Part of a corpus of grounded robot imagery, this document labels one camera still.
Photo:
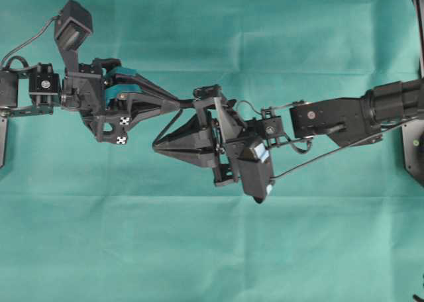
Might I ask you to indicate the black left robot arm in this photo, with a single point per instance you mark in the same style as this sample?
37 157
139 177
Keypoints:
33 90

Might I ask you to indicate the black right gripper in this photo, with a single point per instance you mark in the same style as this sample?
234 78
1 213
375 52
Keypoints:
215 136

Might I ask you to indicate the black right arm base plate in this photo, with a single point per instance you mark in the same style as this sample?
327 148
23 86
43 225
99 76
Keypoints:
412 136

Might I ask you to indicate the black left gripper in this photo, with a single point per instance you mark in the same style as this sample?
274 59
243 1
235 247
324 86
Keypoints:
111 99

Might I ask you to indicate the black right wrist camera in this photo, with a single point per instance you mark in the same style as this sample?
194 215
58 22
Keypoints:
256 169

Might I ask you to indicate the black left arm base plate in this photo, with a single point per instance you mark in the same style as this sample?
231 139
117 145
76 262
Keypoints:
4 124

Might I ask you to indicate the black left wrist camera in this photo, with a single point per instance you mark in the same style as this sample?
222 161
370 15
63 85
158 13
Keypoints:
72 27

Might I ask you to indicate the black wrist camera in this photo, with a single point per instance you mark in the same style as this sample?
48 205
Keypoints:
256 169
72 27

